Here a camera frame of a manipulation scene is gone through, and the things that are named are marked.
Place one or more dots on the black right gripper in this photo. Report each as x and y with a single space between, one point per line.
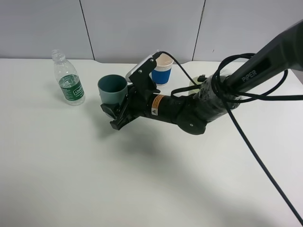
132 107

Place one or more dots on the teal plastic cup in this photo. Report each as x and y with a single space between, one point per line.
112 89

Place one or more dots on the clear bottle green label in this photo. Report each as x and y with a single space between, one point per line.
68 79

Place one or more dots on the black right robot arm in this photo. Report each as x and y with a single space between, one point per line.
192 108

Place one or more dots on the blue sleeved paper cup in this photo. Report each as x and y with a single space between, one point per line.
160 75

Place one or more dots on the pale green tall cup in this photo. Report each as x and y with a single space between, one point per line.
194 81

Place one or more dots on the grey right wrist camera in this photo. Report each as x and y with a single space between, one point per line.
139 76

